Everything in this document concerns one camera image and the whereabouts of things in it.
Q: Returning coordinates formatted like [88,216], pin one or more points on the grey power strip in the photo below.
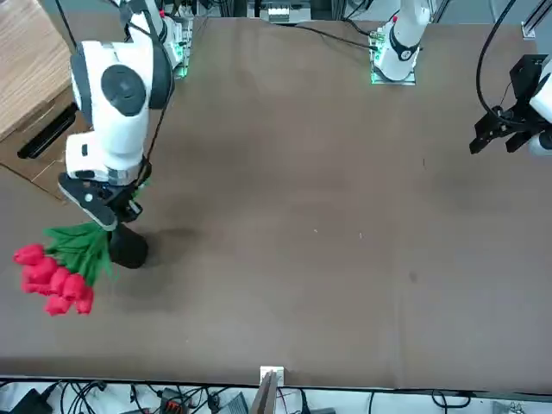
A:
[278,15]

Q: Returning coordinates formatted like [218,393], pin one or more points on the black power adapter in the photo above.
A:
[30,401]

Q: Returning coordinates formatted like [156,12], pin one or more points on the red tulip bouquet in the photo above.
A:
[56,280]

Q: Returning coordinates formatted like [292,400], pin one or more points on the white table bracket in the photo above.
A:
[280,373]

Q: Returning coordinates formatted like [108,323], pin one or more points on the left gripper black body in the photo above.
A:
[524,82]

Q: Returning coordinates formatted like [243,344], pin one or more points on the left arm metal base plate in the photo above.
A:
[390,82]

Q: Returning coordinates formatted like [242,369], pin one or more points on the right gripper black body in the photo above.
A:
[123,202]

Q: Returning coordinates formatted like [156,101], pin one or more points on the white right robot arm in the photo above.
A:
[121,129]

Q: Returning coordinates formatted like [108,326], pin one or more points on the wooden drawer box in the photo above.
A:
[26,64]

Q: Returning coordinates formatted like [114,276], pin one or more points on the short aluminium rail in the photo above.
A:
[529,26]

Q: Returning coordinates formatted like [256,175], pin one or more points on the orange and black device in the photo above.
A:
[172,405]

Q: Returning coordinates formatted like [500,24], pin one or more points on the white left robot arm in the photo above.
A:
[403,43]

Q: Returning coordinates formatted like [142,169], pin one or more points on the black ribbed vase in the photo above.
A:
[131,250]

